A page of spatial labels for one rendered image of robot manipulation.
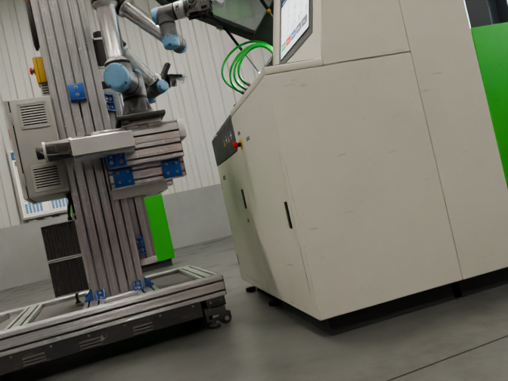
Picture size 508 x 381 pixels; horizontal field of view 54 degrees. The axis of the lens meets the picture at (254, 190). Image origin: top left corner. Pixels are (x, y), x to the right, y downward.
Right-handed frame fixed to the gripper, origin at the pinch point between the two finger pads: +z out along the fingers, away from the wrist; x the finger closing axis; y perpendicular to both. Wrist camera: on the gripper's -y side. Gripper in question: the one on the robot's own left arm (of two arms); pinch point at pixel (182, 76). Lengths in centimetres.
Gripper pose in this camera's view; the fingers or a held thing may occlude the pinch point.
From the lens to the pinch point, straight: 347.0
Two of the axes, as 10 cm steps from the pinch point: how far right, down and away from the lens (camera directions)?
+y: 1.2, 9.9, 0.7
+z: 7.1, -1.4, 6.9
